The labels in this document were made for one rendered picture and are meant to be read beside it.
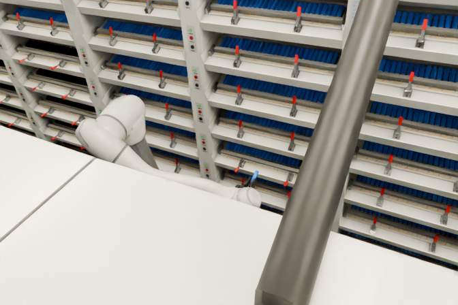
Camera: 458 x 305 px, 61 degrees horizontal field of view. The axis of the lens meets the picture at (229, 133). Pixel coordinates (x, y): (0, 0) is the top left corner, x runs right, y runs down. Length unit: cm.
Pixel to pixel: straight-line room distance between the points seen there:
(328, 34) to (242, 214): 133
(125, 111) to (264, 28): 63
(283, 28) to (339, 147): 139
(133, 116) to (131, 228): 132
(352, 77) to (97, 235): 18
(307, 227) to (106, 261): 11
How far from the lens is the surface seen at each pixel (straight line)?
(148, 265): 23
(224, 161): 210
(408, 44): 151
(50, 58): 259
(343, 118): 22
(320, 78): 163
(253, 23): 163
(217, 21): 169
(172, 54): 190
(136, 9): 193
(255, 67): 171
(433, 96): 160
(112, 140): 146
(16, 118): 332
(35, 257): 26
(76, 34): 224
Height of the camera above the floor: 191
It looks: 36 degrees down
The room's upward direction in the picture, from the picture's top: 4 degrees counter-clockwise
